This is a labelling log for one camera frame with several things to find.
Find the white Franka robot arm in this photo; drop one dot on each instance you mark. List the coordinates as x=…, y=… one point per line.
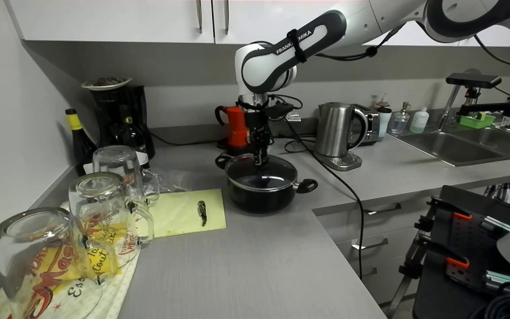
x=278, y=58

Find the grey upper cabinet door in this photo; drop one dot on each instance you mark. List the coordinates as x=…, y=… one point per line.
x=107, y=18
x=255, y=18

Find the black cooking pot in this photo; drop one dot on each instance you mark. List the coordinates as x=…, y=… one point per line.
x=261, y=198

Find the clear soap bottle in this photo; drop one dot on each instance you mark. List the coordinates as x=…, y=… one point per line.
x=399, y=121

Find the stainless steel sink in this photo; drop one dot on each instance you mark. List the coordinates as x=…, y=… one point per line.
x=461, y=147

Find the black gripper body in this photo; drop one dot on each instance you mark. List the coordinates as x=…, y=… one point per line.
x=259, y=126

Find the grey lower cabinet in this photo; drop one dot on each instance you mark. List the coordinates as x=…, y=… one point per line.
x=397, y=236

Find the orange electric kettle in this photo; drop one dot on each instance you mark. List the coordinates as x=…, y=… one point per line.
x=238, y=126

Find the stainless steel electric kettle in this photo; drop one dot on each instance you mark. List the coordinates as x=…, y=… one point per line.
x=335, y=129

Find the white plastic bottle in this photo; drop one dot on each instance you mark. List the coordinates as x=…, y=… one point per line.
x=418, y=121

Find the glass pot lid black knob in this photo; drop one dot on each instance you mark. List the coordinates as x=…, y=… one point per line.
x=278, y=177

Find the green plastic object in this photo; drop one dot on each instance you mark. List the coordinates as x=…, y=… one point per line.
x=479, y=121

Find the white cup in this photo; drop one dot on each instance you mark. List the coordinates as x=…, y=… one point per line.
x=383, y=124

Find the small black object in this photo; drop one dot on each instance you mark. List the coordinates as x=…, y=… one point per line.
x=202, y=213

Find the printed kitchen towel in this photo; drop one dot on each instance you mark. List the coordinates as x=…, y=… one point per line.
x=61, y=294

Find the black camera on stand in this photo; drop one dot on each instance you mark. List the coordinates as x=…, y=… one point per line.
x=473, y=80

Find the yellow paper sheet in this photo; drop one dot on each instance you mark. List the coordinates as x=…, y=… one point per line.
x=178, y=214

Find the dark wine bottle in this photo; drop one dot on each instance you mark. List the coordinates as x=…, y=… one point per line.
x=78, y=147

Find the silver kettle base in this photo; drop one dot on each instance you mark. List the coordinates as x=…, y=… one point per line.
x=344, y=161

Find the black tripod orange clips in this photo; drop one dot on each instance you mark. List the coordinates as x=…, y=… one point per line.
x=461, y=236

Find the black coffee maker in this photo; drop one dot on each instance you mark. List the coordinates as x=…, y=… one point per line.
x=119, y=117

